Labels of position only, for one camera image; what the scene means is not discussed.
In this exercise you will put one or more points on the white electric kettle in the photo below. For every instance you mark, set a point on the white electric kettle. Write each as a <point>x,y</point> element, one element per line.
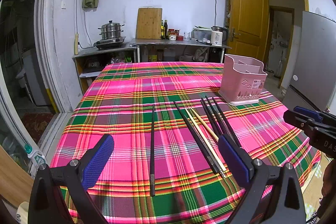
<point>219,35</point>

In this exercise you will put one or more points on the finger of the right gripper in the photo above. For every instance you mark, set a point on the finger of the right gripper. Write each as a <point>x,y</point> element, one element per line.
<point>300,121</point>
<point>307,111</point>

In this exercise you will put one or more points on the power strip on wall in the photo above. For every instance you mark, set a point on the power strip on wall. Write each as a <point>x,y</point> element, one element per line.
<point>76,43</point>

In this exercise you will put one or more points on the steel kitchen counter table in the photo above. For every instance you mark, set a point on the steel kitchen counter table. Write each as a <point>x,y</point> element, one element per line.
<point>174,50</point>

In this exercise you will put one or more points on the induction cooktop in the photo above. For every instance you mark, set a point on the induction cooktop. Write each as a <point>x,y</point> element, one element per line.
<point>109,43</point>

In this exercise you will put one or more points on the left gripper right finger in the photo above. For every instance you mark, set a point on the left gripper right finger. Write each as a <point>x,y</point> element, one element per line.
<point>285,203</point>

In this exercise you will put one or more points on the wooden cutting board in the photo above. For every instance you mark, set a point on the wooden cutting board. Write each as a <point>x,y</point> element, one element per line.
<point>149,23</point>

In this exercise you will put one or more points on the pink utensil holder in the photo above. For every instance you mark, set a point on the pink utensil holder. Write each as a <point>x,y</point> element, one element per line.
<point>243,80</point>

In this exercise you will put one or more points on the dark oil bottle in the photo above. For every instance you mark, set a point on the dark oil bottle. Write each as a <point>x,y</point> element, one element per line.
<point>165,28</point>

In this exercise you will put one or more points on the long black chopstick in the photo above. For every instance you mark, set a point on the long black chopstick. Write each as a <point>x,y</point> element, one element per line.
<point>201,146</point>

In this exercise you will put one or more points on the red lidded jar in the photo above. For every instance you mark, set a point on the red lidded jar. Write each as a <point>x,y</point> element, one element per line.
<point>171,34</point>

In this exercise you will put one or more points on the clear plastic container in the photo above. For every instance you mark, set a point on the clear plastic container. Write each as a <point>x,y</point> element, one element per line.
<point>201,34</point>

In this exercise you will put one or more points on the low steel shelf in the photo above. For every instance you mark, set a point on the low steel shelf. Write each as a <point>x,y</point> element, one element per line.
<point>89,63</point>

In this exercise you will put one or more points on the pink plaid tablecloth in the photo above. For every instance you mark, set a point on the pink plaid tablecloth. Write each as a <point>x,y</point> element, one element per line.
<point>119,102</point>

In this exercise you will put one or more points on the steel steamer pot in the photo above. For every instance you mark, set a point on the steel steamer pot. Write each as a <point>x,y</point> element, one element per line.
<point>111,30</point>

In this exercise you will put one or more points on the yellow wooden door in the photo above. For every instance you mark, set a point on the yellow wooden door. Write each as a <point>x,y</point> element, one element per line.
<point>248,28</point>

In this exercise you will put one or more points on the silver refrigerator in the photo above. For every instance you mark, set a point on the silver refrigerator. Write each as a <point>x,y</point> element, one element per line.
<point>312,85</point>

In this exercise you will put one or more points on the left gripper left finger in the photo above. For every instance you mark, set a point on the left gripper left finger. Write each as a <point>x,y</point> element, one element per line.
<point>47,204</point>

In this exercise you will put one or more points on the black chopstick lone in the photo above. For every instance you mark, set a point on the black chopstick lone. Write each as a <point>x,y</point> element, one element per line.
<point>152,157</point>

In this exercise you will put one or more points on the pale wooden chopstick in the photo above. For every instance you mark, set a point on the pale wooden chopstick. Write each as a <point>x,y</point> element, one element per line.
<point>212,151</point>

